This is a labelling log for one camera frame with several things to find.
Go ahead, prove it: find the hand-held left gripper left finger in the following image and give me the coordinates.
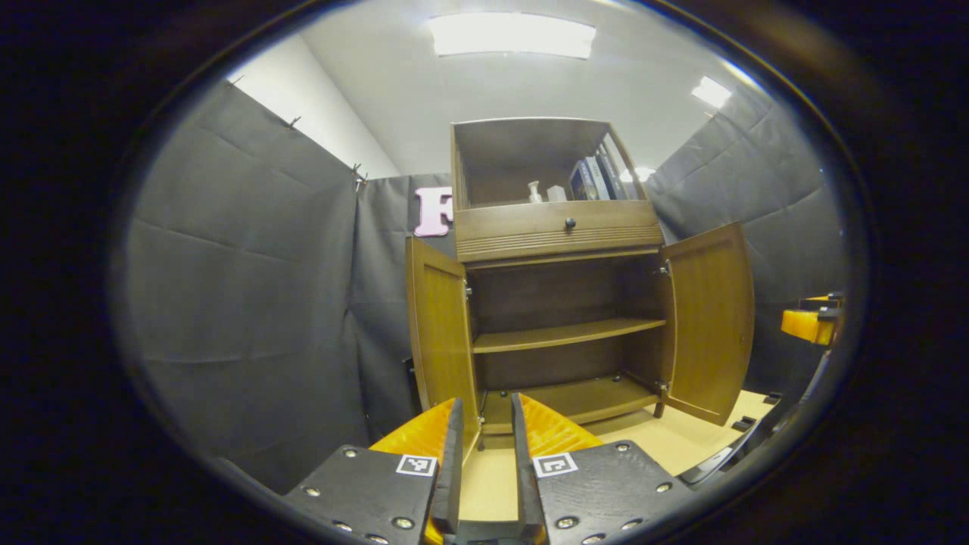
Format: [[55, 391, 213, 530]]
[[282, 397, 465, 545]]

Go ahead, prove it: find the light blue upright book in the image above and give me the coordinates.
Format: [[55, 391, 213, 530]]
[[584, 156, 611, 201]]

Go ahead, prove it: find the wooden cabinet drawer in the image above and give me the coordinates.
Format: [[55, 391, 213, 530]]
[[454, 199, 665, 263]]

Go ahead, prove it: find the large ceiling light panel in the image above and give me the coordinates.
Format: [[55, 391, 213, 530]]
[[428, 13, 597, 60]]

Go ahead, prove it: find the grey upright book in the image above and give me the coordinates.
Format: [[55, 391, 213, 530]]
[[569, 160, 596, 201]]

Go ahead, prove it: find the dark upright book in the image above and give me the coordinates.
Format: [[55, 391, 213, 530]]
[[596, 148, 629, 200]]

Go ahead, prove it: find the small ceiling light panel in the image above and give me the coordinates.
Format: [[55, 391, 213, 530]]
[[690, 76, 734, 109]]

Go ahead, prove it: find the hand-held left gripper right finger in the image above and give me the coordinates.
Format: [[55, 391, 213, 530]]
[[511, 392, 693, 545]]

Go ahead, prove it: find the wooden cabinet door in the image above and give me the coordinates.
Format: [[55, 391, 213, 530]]
[[655, 222, 756, 427], [405, 236, 481, 447]]

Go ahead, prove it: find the wooden double-door shoe cabinet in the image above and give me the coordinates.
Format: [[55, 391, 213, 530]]
[[450, 117, 671, 436]]

